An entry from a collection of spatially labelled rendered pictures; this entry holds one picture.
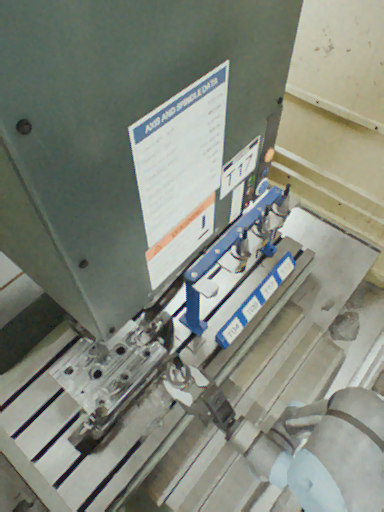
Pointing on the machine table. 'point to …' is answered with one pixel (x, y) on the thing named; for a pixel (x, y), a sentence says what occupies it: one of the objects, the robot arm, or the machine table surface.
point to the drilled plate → (133, 363)
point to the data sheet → (180, 152)
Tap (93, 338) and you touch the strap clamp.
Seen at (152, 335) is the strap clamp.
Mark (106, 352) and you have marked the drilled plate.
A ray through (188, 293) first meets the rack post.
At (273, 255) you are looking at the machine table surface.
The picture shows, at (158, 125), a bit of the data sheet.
